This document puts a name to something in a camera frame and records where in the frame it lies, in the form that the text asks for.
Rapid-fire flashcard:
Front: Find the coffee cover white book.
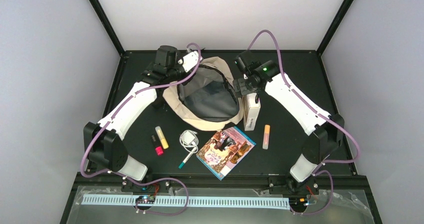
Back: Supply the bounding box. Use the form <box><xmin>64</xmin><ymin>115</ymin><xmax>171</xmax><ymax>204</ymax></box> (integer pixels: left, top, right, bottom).
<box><xmin>242</xmin><ymin>93</ymin><xmax>261</xmax><ymax>131</ymax></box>

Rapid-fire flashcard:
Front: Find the cream canvas backpack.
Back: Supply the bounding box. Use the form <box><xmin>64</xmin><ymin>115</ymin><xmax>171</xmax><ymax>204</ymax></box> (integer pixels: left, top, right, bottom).
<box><xmin>162</xmin><ymin>56</ymin><xmax>244</xmax><ymax>131</ymax></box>

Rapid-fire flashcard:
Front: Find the colourful blue children's book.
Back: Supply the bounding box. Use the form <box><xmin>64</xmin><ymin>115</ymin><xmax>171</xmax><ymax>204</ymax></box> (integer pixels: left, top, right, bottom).
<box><xmin>196</xmin><ymin>127</ymin><xmax>256</xmax><ymax>180</ymax></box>

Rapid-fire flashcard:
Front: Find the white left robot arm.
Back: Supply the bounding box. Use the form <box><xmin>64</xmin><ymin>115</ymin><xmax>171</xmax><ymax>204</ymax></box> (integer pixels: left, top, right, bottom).
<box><xmin>80</xmin><ymin>43</ymin><xmax>203</xmax><ymax>181</ymax></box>

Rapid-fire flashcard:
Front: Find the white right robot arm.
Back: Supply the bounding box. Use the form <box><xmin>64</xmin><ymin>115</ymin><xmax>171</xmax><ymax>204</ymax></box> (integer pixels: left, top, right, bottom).
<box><xmin>233</xmin><ymin>50</ymin><xmax>345</xmax><ymax>194</ymax></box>

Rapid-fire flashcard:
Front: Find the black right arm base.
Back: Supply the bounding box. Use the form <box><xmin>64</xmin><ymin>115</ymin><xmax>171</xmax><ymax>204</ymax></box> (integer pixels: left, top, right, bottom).
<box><xmin>268</xmin><ymin>175</ymin><xmax>319</xmax><ymax>197</ymax></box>

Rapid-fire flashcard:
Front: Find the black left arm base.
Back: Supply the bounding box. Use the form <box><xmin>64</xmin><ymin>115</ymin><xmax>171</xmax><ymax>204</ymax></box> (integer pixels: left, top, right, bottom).
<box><xmin>119</xmin><ymin>174</ymin><xmax>171</xmax><ymax>195</ymax></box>

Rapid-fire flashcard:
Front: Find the yellow highlighter pen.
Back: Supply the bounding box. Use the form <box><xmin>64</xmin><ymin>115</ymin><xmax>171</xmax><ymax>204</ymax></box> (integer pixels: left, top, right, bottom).
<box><xmin>155</xmin><ymin>126</ymin><xmax>169</xmax><ymax>150</ymax></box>

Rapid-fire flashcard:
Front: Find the orange highlighter pen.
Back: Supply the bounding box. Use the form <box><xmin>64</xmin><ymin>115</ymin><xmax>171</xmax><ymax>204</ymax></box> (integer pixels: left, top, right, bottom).
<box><xmin>262</xmin><ymin>124</ymin><xmax>271</xmax><ymax>150</ymax></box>

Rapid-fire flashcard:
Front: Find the pink and black highlighter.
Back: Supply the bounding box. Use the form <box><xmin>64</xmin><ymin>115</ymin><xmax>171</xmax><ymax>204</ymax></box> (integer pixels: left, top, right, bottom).
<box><xmin>150</xmin><ymin>134</ymin><xmax>164</xmax><ymax>156</ymax></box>

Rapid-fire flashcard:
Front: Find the teal capped white marker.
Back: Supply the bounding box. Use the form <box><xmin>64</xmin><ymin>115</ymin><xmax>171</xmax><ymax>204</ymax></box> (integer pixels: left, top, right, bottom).
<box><xmin>178</xmin><ymin>152</ymin><xmax>194</xmax><ymax>169</ymax></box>

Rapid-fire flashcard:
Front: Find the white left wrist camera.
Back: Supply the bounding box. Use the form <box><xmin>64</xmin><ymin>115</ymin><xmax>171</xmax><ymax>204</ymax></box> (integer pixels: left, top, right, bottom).
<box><xmin>177</xmin><ymin>50</ymin><xmax>203</xmax><ymax>73</ymax></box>

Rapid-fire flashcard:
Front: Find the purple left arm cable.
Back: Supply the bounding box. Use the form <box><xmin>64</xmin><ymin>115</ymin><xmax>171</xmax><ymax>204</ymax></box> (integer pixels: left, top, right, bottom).
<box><xmin>80</xmin><ymin>42</ymin><xmax>190</xmax><ymax>217</ymax></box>

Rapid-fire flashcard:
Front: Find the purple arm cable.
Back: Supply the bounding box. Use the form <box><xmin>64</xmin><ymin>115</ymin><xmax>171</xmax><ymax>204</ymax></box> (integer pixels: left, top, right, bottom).
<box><xmin>80</xmin><ymin>42</ymin><xmax>190</xmax><ymax>217</ymax></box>
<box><xmin>246</xmin><ymin>29</ymin><xmax>361</xmax><ymax>216</ymax></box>

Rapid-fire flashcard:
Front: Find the white charger with cable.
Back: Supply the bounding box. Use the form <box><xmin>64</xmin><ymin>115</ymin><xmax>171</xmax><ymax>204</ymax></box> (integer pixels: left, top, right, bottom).
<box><xmin>179</xmin><ymin>130</ymin><xmax>199</xmax><ymax>154</ymax></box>

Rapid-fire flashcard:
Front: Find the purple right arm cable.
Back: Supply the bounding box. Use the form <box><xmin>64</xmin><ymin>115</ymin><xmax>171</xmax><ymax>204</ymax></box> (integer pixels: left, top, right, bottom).
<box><xmin>246</xmin><ymin>29</ymin><xmax>361</xmax><ymax>216</ymax></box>

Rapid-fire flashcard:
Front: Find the light blue slotted cable duct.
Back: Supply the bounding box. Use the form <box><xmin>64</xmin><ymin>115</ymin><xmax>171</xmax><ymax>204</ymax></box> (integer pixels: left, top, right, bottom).
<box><xmin>80</xmin><ymin>194</ymin><xmax>291</xmax><ymax>211</ymax></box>

